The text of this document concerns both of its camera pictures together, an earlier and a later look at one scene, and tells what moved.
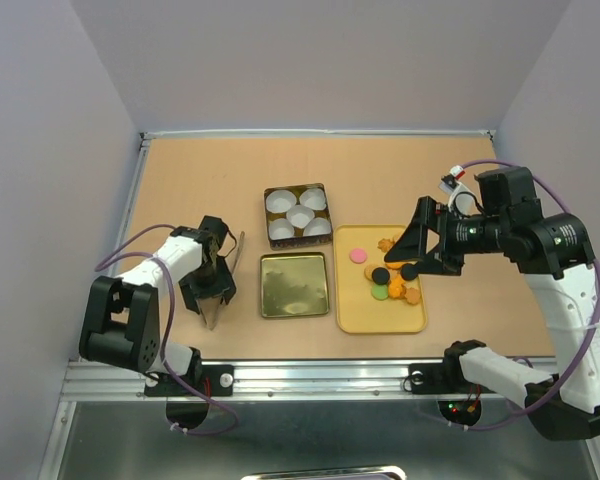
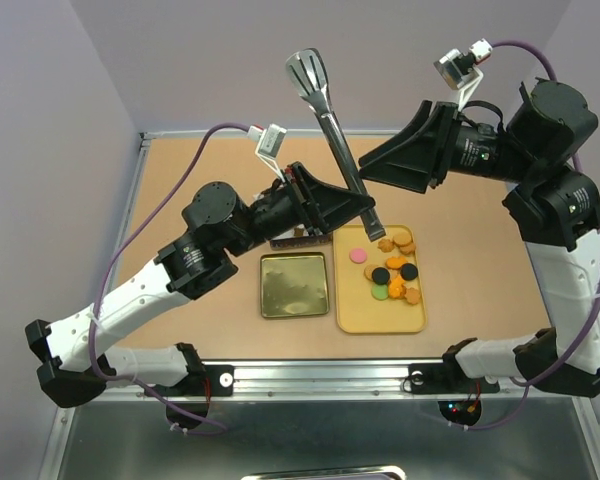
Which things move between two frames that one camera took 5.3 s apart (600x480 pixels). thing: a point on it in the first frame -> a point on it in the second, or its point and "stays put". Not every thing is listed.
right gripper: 412,245 -> 421,151
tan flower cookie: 412,295 stays put
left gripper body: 212,280 -> 289,207
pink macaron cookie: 358,255 stays put
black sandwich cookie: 380,275 stays put
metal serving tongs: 210,307 -> 306,70
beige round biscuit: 368,271 stays put
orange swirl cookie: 385,244 stays put
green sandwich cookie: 380,291 stays put
